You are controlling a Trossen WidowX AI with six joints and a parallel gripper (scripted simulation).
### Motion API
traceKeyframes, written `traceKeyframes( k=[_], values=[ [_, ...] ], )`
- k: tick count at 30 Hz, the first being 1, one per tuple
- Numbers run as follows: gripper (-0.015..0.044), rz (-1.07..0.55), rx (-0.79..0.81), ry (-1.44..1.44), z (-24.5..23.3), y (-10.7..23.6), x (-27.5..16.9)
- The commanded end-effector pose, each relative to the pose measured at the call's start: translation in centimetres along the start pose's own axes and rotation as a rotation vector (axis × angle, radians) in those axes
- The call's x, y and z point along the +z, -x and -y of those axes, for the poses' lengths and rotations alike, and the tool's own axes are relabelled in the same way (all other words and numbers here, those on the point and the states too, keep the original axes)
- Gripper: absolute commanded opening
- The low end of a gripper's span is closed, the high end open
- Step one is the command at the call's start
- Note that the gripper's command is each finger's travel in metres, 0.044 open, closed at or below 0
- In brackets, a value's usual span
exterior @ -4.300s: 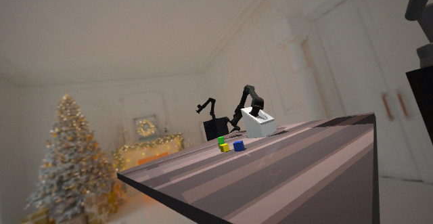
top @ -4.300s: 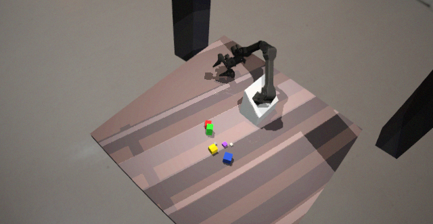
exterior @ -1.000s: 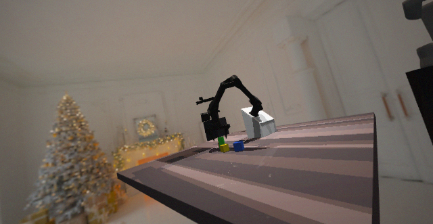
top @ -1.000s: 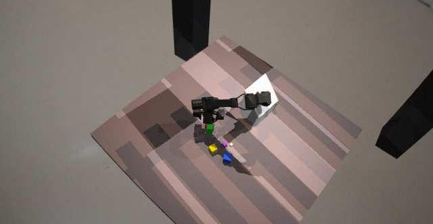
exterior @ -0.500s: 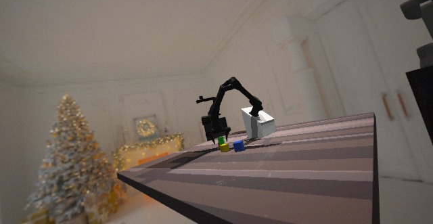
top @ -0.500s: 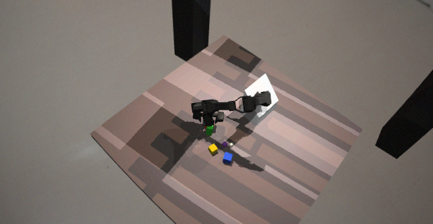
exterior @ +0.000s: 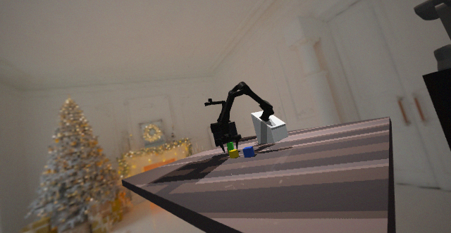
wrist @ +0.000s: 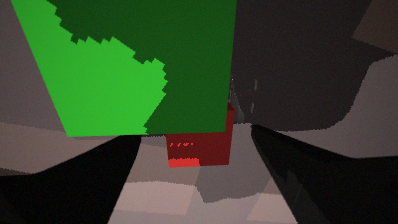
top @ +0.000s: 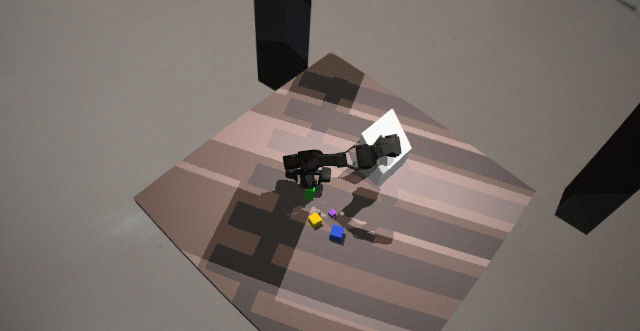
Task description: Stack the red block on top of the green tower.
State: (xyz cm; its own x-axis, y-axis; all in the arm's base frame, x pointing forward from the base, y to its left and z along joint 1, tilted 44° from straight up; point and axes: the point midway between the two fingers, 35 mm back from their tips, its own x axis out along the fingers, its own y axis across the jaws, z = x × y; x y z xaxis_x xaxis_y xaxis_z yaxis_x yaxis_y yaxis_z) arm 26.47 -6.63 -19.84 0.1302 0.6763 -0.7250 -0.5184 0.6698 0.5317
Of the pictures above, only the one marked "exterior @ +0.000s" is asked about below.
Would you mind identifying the blue block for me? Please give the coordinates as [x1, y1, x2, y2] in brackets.
[243, 146, 254, 158]

